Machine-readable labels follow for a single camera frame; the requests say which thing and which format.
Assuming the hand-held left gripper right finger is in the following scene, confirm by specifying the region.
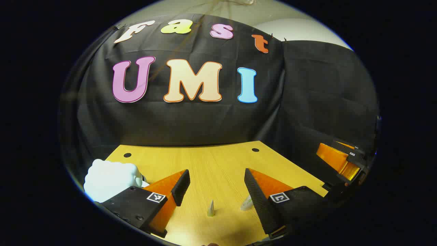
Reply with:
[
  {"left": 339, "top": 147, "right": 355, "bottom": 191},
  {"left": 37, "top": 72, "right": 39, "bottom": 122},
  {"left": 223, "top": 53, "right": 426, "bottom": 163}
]
[{"left": 244, "top": 168, "right": 330, "bottom": 240}]

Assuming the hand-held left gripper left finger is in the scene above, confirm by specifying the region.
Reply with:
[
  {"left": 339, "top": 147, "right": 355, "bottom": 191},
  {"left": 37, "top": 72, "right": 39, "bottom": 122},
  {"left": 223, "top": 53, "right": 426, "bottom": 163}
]
[{"left": 99, "top": 169, "right": 191, "bottom": 238}]

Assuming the white suitcase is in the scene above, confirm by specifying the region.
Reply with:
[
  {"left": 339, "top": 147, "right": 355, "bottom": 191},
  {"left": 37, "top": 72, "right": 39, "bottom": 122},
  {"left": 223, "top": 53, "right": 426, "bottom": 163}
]
[{"left": 83, "top": 159, "right": 150, "bottom": 203}]

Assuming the black backdrop cloth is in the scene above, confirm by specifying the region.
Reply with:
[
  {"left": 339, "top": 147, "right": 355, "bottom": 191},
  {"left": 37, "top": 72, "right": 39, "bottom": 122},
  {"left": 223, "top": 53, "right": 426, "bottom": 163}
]
[{"left": 60, "top": 13, "right": 379, "bottom": 192}]

